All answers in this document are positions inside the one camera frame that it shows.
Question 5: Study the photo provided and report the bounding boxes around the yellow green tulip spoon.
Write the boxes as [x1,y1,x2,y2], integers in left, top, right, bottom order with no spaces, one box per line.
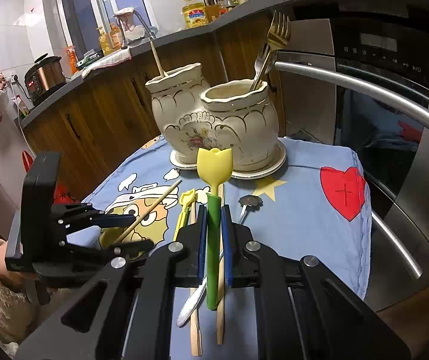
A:
[196,148,233,311]

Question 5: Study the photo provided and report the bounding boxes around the gold metal fork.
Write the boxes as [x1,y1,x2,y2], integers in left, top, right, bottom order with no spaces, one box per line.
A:
[250,10,291,91]

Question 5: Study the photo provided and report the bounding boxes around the silver metal fork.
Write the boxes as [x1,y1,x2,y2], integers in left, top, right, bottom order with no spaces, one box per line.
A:
[249,43,273,92]

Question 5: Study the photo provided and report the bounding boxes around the wooden kitchen cabinets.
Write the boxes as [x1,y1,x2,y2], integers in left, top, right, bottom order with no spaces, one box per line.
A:
[22,10,272,200]

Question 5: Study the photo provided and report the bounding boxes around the person's left hand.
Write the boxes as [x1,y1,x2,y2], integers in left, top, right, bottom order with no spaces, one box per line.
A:
[0,241,38,287]

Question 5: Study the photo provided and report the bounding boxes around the yellow green plastic fork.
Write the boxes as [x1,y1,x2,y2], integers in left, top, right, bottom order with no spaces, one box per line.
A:
[173,189,196,242]

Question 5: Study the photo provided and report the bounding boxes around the silver flower-end spoon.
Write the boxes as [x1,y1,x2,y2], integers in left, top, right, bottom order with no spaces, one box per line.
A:
[176,194,263,328]

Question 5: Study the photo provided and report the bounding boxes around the red plastic bag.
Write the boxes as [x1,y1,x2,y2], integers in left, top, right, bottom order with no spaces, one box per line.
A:
[22,150,79,204]

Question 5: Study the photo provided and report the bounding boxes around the blue cartoon tablecloth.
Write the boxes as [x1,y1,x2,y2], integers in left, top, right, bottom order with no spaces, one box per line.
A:
[81,134,373,360]

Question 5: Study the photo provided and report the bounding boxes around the cream ceramic double utensil holder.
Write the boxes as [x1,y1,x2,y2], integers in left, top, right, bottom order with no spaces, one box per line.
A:
[145,63,287,180]

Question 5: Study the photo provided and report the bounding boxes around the black electric pressure cooker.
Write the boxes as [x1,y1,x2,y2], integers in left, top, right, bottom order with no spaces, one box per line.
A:
[24,54,66,107]

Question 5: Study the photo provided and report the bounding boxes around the white pink dish cloth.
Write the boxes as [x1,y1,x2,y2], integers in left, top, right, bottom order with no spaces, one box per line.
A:
[81,48,131,79]

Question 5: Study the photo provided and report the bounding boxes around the yellow cooking oil bottle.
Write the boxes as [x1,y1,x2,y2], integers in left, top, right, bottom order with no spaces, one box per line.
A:
[182,2,210,29]

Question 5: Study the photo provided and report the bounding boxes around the stainless steel built-in oven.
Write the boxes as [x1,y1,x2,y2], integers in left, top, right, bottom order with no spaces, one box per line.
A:
[278,0,429,310]

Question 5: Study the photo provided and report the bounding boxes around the wooden knife block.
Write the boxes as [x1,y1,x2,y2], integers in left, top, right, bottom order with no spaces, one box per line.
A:
[203,0,220,22]

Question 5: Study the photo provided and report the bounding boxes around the grey speckled countertop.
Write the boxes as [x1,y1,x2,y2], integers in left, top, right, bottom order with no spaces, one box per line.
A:
[13,0,429,129]

